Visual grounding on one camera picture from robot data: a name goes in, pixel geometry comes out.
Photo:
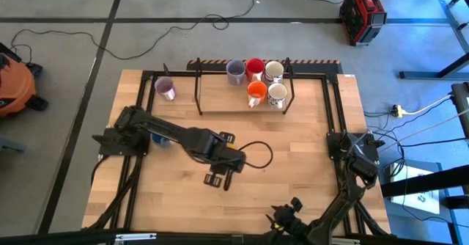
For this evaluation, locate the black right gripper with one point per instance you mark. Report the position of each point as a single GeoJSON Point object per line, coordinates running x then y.
{"type": "Point", "coordinates": [293, 224]}

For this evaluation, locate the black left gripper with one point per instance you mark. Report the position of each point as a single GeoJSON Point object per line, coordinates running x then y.
{"type": "Point", "coordinates": [227, 158]}

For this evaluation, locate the blue mug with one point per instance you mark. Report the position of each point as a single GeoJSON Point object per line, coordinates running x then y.
{"type": "Point", "coordinates": [160, 141]}

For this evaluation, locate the navy white floral mug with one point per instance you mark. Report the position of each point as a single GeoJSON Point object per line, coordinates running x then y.
{"type": "Point", "coordinates": [277, 92]}

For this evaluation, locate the grey mug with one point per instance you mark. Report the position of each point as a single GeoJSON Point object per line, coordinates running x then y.
{"type": "Point", "coordinates": [235, 70]}

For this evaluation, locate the lilac mug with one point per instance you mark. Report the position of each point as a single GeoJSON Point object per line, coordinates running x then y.
{"type": "Point", "coordinates": [165, 86]}

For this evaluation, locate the red mug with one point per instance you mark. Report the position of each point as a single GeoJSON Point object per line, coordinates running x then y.
{"type": "Point", "coordinates": [255, 68]}

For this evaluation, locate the cream mug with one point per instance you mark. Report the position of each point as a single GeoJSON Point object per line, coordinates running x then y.
{"type": "Point", "coordinates": [274, 70]}

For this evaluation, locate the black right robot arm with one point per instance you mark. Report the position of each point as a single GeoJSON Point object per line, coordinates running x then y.
{"type": "Point", "coordinates": [361, 168]}

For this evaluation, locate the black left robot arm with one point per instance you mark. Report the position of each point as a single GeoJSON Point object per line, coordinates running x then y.
{"type": "Point", "coordinates": [176, 133]}

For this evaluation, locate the wooden shelf black legs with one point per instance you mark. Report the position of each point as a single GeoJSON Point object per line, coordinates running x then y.
{"type": "Point", "coordinates": [220, 98]}

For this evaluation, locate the black hazard-striped bar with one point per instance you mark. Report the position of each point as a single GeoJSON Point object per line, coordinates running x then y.
{"type": "Point", "coordinates": [315, 68]}

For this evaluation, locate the white box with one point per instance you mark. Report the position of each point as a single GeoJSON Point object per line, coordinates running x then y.
{"type": "Point", "coordinates": [416, 190]}

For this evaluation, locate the black diagonal beam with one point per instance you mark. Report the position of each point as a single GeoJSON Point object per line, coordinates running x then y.
{"type": "Point", "coordinates": [425, 180]}

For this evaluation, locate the black gantry crossbar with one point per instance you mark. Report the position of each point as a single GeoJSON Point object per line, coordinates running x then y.
{"type": "Point", "coordinates": [55, 239]}

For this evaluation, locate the black stand foot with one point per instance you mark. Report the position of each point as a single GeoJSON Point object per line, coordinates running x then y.
{"type": "Point", "coordinates": [425, 74]}

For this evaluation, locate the red black power box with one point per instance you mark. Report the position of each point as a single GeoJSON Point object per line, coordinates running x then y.
{"type": "Point", "coordinates": [361, 14]}

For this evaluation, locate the orange vacuum cleaner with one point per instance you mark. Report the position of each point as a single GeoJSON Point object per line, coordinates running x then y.
{"type": "Point", "coordinates": [14, 85]}

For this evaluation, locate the grey metal rack leg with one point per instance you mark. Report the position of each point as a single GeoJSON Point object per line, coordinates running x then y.
{"type": "Point", "coordinates": [452, 21]}

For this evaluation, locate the silver metal bracket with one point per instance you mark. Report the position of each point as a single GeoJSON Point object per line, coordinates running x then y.
{"type": "Point", "coordinates": [344, 242]}

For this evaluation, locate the black aluminium table frame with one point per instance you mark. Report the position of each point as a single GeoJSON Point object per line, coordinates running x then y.
{"type": "Point", "coordinates": [331, 77]}

